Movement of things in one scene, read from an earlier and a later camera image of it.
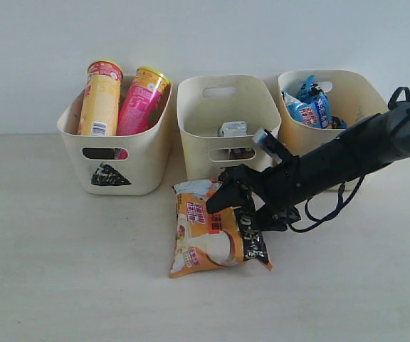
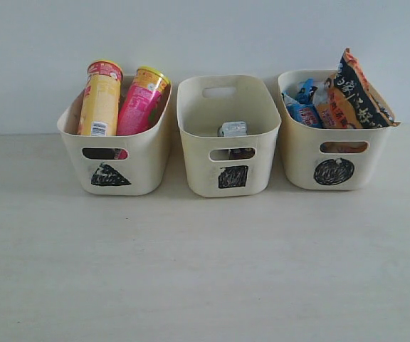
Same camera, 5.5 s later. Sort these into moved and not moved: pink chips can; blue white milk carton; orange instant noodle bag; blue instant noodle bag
Moved: orange instant noodle bag
Not moved: blue white milk carton; blue instant noodle bag; pink chips can
